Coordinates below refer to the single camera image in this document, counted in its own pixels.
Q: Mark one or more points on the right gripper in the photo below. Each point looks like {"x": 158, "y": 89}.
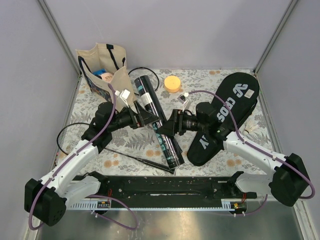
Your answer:
{"x": 175, "y": 125}

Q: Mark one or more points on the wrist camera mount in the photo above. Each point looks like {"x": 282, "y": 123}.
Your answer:
{"x": 184, "y": 99}
{"x": 124, "y": 99}

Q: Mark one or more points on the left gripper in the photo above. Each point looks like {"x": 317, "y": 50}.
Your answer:
{"x": 144, "y": 116}

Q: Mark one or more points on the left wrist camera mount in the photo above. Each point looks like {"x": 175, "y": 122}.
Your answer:
{"x": 124, "y": 99}

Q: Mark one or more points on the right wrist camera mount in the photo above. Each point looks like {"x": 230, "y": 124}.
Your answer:
{"x": 184, "y": 99}

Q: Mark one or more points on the floral table mat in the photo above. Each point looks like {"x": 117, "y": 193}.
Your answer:
{"x": 168, "y": 142}

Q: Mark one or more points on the beige canvas tote bag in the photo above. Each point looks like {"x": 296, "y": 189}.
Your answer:
{"x": 113, "y": 59}

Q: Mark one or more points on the white feather shuttlecock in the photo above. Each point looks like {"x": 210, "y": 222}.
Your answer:
{"x": 250, "y": 126}

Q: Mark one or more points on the black badminton racket lower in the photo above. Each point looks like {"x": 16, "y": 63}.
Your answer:
{"x": 140, "y": 158}

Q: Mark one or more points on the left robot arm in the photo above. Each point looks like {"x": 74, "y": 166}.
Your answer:
{"x": 48, "y": 198}

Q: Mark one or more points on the black badminton racket upper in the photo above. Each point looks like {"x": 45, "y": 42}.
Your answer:
{"x": 165, "y": 104}

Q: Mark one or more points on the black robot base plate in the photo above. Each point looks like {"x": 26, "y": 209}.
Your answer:
{"x": 170, "y": 192}

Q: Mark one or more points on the black badminton racket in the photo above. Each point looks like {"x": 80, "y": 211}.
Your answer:
{"x": 140, "y": 158}
{"x": 165, "y": 104}

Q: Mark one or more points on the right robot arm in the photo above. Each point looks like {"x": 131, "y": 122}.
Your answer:
{"x": 285, "y": 177}

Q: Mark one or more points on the yellow grip tape roll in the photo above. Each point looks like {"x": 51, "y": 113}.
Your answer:
{"x": 172, "y": 84}

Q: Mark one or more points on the blue pink item in bag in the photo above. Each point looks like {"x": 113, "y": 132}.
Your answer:
{"x": 104, "y": 75}

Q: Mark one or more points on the black racket cover bag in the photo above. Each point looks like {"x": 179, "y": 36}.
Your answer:
{"x": 240, "y": 92}

